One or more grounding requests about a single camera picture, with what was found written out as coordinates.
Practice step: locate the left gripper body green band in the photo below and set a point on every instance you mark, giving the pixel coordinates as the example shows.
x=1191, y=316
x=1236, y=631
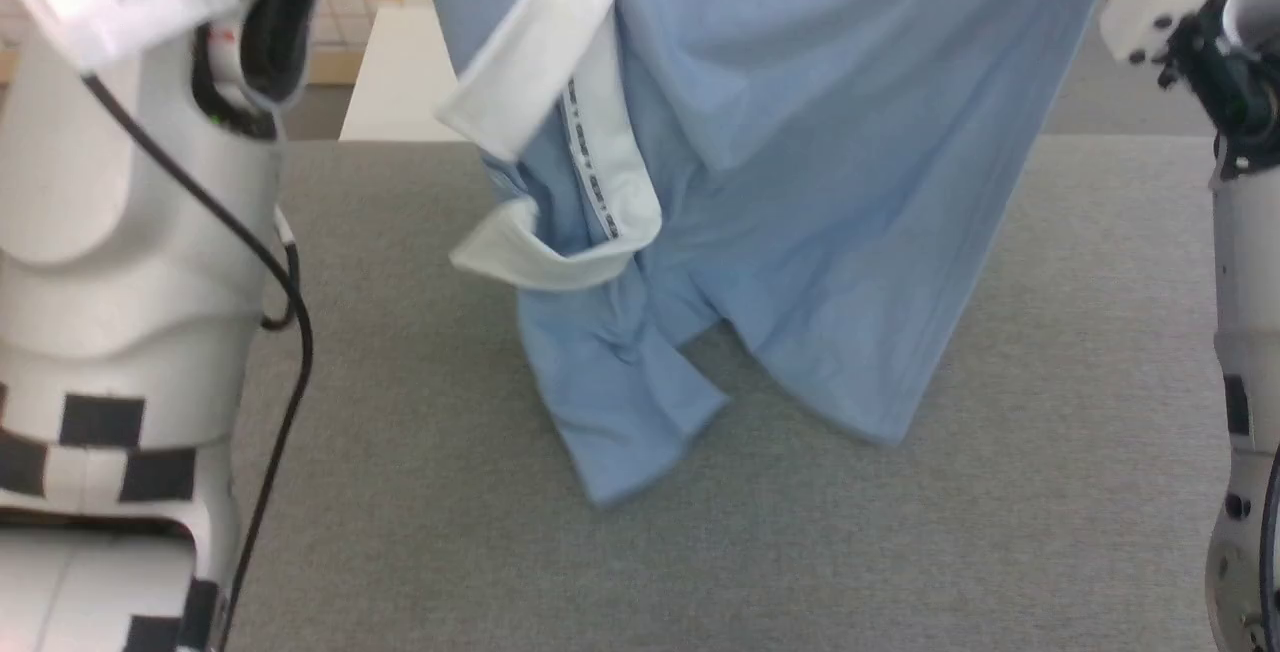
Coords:
x=285, y=22

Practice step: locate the light blue white-collared garment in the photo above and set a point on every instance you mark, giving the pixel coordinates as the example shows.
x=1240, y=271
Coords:
x=800, y=182

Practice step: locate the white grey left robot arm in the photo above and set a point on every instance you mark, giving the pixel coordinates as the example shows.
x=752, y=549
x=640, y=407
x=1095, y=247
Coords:
x=120, y=232

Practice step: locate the white rectangular box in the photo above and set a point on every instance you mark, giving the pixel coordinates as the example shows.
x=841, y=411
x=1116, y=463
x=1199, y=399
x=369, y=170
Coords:
x=400, y=82

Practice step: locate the grey fabric sofa surface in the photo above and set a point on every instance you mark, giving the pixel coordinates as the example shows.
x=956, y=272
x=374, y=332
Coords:
x=800, y=552

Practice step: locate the lemon print partition wooden frame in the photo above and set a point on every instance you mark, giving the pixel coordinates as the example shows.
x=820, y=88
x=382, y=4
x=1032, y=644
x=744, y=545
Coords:
x=340, y=27

